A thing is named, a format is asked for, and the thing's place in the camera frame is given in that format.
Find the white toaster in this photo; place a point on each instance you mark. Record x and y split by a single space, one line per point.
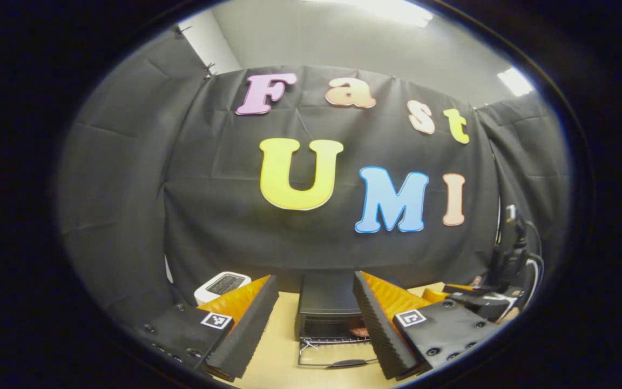
222 286

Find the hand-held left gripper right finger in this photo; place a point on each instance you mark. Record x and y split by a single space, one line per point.
381 329

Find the reddish brown meat strip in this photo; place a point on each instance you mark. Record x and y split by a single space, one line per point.
358 328

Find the black electric oven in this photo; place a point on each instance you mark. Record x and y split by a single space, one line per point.
327 297

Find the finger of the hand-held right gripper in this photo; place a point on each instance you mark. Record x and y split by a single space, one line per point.
459 288
438 297

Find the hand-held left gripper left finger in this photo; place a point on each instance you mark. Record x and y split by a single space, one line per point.
246 335

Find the black backdrop cloth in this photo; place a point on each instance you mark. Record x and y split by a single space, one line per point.
208 216

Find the small ceiling light panel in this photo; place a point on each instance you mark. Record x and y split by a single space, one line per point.
515 82

